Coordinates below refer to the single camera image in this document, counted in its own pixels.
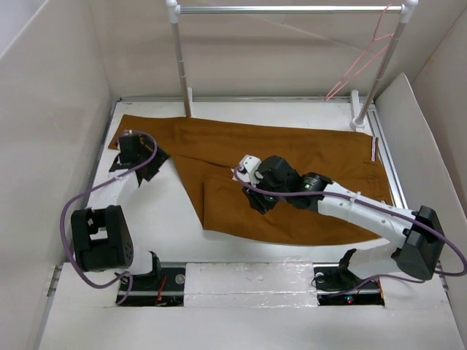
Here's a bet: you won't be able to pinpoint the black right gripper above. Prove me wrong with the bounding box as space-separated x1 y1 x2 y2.
243 171 289 214

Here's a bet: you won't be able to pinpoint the brown trousers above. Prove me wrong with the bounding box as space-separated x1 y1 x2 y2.
118 115 392 246

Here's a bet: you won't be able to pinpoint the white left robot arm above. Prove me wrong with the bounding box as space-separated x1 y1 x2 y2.
71 131 169 275

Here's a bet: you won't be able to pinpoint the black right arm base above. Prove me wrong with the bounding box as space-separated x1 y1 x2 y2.
311 249 385 306

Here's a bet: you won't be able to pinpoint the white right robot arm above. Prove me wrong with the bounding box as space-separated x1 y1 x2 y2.
233 155 444 287

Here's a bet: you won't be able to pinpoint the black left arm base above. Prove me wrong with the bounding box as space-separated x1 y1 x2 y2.
116 252 187 308

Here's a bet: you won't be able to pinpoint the silver white clothes rack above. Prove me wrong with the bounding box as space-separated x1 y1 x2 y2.
165 1 418 131

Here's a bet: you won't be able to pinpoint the white foam board strip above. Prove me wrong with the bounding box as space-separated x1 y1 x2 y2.
184 262 317 308

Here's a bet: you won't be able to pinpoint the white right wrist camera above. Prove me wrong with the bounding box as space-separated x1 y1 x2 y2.
232 155 262 186

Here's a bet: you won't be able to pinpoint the pink wire hanger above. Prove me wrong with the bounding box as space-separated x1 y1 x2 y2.
324 4 393 102

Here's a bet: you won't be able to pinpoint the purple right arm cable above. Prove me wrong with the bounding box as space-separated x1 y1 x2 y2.
233 164 467 297

